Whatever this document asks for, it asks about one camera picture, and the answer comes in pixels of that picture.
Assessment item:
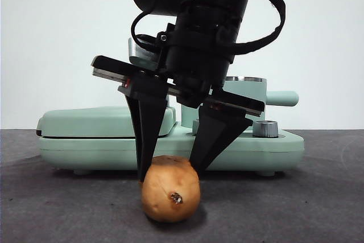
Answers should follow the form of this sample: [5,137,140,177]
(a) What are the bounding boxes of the green pot with handle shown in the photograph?
[180,76,299,130]

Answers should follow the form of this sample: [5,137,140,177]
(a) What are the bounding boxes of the thick black sleeved cable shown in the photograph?
[235,0,287,56]

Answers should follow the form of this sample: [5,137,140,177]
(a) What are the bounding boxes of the brown potato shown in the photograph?
[141,155,201,223]

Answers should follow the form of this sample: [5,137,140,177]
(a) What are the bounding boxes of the thin black cable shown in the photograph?
[130,11,164,45]

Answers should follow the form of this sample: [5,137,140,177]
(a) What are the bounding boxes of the green griddle cover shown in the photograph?
[36,106,177,139]

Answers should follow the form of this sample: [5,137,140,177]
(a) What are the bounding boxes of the green breakfast maker base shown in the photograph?
[38,123,305,176]

